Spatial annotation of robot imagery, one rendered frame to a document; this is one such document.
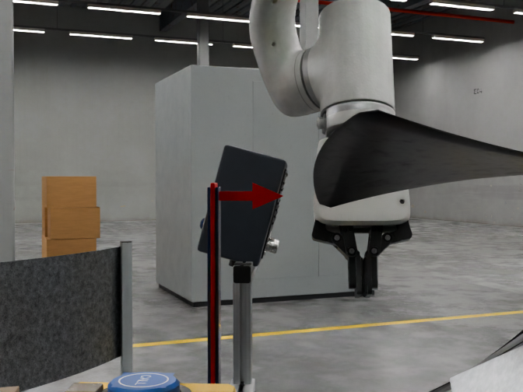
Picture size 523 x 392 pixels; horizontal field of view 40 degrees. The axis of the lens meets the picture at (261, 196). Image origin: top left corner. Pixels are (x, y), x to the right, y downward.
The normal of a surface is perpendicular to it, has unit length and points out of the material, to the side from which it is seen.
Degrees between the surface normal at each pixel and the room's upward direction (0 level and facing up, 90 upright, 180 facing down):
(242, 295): 90
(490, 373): 55
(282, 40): 88
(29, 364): 90
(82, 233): 90
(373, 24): 74
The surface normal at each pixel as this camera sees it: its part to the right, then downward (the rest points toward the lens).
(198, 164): 0.37, 0.02
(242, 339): -0.04, 0.02
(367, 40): 0.19, -0.27
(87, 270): 0.91, 0.01
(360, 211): -0.05, -0.25
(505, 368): -0.69, -0.56
